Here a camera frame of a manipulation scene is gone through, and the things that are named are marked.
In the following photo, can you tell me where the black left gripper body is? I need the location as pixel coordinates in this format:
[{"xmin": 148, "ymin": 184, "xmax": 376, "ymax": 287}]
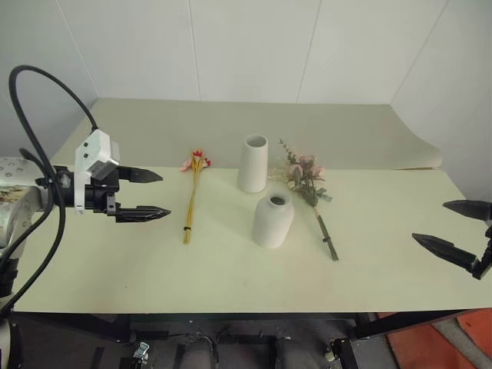
[{"xmin": 82, "ymin": 168, "xmax": 121, "ymax": 224}]

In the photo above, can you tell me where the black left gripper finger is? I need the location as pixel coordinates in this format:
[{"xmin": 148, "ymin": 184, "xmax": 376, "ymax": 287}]
[
  {"xmin": 117, "ymin": 165, "xmax": 165, "ymax": 184},
  {"xmin": 115, "ymin": 205, "xmax": 172, "ymax": 224}
]

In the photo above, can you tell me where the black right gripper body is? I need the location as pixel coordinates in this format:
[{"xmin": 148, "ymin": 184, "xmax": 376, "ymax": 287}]
[{"xmin": 472, "ymin": 222, "xmax": 492, "ymax": 281}]

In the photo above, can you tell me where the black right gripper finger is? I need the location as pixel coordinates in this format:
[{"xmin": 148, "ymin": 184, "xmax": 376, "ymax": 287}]
[
  {"xmin": 411, "ymin": 232, "xmax": 481, "ymax": 274},
  {"xmin": 442, "ymin": 199, "xmax": 492, "ymax": 222}
]

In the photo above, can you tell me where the tall white cylinder vase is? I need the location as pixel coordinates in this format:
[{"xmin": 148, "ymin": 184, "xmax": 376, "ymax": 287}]
[{"xmin": 236, "ymin": 134, "xmax": 269, "ymax": 194}]

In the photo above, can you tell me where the white bottle-shaped vase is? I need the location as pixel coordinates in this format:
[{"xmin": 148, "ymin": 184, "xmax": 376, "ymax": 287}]
[{"xmin": 251, "ymin": 191, "xmax": 295, "ymax": 249}]

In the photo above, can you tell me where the red yellow flower bunch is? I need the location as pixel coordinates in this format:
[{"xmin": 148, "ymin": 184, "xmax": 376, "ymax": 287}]
[{"xmin": 180, "ymin": 148, "xmax": 214, "ymax": 245}]

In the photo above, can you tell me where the small metal clamp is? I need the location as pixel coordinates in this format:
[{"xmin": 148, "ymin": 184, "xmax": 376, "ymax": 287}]
[{"xmin": 131, "ymin": 341, "xmax": 151, "ymax": 361}]

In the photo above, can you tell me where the cream curled paper sheet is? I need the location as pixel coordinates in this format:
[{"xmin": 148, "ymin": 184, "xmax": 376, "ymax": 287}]
[{"xmin": 49, "ymin": 97, "xmax": 444, "ymax": 171}]

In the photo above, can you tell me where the pink flower bouquet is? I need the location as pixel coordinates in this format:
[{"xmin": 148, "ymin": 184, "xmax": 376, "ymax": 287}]
[{"xmin": 268, "ymin": 138, "xmax": 341, "ymax": 263}]

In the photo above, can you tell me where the silver robot body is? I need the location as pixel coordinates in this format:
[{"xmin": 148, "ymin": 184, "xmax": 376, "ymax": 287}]
[{"xmin": 0, "ymin": 317, "xmax": 13, "ymax": 369}]

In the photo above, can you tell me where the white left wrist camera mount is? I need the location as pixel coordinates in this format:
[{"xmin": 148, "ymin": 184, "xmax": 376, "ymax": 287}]
[{"xmin": 73, "ymin": 129, "xmax": 121, "ymax": 214}]

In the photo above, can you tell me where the black table frame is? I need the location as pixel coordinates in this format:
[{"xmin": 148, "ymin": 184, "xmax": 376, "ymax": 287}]
[{"xmin": 9, "ymin": 306, "xmax": 492, "ymax": 369}]

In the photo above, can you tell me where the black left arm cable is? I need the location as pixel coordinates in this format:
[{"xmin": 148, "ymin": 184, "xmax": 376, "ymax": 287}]
[{"xmin": 0, "ymin": 65, "xmax": 99, "ymax": 312}]

